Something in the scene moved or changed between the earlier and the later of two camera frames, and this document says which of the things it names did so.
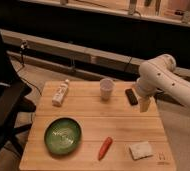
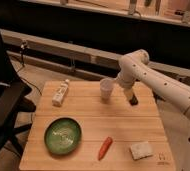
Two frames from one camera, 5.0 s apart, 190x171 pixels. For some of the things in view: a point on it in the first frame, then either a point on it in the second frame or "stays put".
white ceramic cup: x=106 y=88 stays put
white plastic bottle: x=60 y=93 stays put
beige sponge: x=140 y=150 stays put
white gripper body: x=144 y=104 → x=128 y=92
